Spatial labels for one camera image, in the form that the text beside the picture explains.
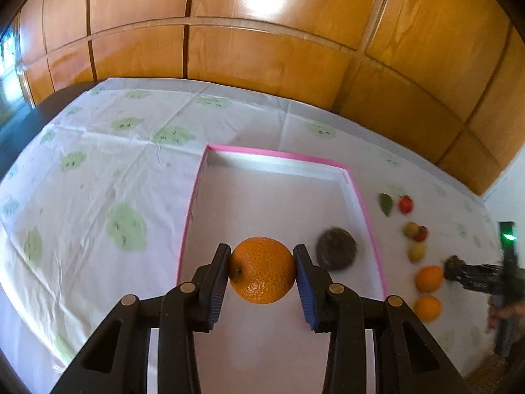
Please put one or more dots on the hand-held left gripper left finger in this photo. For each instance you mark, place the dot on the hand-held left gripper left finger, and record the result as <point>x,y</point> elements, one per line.
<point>217,299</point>

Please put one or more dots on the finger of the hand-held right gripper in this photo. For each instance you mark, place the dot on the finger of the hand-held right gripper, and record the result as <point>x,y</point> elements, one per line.
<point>480,277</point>

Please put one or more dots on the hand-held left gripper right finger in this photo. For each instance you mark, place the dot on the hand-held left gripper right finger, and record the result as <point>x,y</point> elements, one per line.
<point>305,299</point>

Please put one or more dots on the dark brown round fruit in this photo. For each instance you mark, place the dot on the dark brown round fruit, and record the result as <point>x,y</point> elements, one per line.
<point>453,266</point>
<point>336,250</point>

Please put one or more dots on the large orange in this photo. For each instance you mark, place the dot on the large orange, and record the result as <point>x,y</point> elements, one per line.
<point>262,266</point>

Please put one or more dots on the red round fruit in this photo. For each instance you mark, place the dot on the red round fruit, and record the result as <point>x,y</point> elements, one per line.
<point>406,205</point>

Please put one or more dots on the pink-rimmed white tray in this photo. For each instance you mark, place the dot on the pink-rimmed white tray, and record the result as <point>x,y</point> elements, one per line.
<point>266,197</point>

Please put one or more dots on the person's right hand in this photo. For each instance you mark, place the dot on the person's right hand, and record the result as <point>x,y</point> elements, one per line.
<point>495,315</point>

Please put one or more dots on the yellow-green fruit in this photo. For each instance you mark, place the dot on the yellow-green fruit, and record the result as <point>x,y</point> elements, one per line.
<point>416,252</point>

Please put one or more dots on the small red fruit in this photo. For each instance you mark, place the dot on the small red fruit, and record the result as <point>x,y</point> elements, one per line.
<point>422,234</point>

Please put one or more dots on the woven wicker seat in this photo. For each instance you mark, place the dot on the woven wicker seat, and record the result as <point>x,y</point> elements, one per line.
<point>490,373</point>

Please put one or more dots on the green leaf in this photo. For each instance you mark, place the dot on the green leaf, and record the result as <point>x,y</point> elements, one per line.
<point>386,204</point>

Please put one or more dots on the white cloud-print tablecloth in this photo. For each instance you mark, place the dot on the white cloud-print tablecloth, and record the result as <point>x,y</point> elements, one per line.
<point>123,164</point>

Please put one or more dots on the wooden wardrobe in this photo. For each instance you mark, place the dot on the wooden wardrobe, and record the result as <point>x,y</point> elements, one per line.
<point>262,49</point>

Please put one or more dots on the window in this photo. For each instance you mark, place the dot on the window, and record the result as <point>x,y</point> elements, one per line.
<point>8,82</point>

